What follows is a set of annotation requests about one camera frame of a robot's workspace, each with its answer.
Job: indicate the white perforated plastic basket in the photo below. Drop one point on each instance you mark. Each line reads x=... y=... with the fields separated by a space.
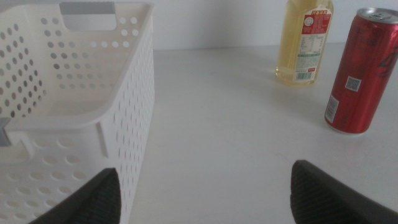
x=74 y=93

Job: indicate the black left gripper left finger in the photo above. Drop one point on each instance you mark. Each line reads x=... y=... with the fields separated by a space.
x=93 y=202

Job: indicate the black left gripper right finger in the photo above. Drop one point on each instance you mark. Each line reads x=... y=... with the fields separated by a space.
x=323 y=199

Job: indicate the yellow juice bottle red label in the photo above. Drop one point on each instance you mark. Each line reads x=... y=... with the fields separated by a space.
x=298 y=46

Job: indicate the red soda can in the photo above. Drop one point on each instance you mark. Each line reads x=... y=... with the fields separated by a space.
x=357 y=77

